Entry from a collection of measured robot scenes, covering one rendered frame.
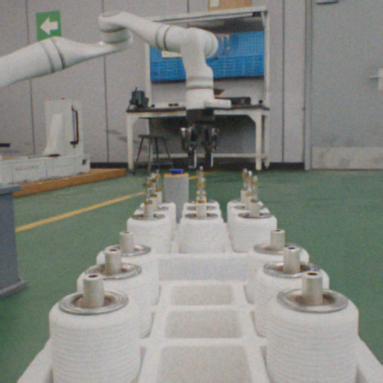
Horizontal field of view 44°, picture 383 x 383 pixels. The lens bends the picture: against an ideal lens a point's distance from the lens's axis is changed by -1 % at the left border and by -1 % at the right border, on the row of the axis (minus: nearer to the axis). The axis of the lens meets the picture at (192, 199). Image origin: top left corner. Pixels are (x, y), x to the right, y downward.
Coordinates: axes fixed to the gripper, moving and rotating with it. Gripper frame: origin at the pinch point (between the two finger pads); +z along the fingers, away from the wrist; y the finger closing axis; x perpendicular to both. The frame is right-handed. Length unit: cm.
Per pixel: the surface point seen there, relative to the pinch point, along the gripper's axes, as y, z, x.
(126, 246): 51, 10, 26
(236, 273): 19.7, 21.5, 25.3
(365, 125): -463, -18, -128
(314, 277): 54, 8, 59
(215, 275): 22.4, 22.0, 21.9
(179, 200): -6.6, 12.0, -13.7
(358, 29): -459, -128, -137
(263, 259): 40, 11, 44
